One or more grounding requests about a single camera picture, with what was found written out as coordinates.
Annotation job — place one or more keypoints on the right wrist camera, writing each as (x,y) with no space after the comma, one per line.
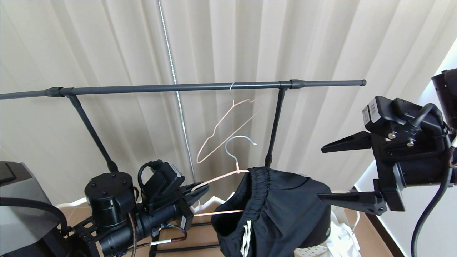
(392,114)

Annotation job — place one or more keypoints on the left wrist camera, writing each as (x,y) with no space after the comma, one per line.
(162,182)

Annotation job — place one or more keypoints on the pink clothes hanger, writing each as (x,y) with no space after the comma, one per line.
(233,103)
(237,168)

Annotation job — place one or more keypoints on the black clothes rack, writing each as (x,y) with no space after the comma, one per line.
(142,87)

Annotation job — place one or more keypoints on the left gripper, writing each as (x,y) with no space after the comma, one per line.
(160,219)

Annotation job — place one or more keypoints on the black shorts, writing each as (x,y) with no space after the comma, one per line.
(278,214)

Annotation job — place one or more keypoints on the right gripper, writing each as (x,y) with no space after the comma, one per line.
(421,171)

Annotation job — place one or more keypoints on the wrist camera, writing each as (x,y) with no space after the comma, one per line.
(392,114)
(162,182)

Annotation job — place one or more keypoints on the white laundry basket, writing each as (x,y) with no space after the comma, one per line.
(310,251)

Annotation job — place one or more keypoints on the beige curtain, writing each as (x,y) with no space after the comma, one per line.
(321,43)

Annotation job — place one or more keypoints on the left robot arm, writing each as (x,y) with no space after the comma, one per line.
(107,200)

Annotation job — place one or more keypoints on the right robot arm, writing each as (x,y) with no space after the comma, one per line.
(446,96)

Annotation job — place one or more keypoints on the white garment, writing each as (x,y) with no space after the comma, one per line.
(342,239)

